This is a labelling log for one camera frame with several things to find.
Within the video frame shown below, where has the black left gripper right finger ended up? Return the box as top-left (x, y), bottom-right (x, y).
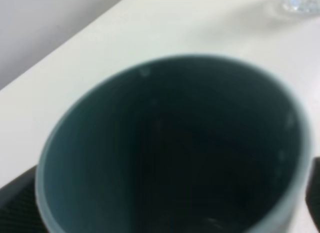
top-left (305, 156), bottom-right (320, 232)

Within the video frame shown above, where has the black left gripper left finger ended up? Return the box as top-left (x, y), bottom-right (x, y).
top-left (0, 166), bottom-right (47, 233)

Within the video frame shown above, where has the teal plastic cup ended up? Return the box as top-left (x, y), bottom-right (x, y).
top-left (35, 55), bottom-right (313, 233)

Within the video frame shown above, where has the clear plastic water bottle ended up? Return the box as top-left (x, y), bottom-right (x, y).
top-left (276, 0), bottom-right (320, 15)

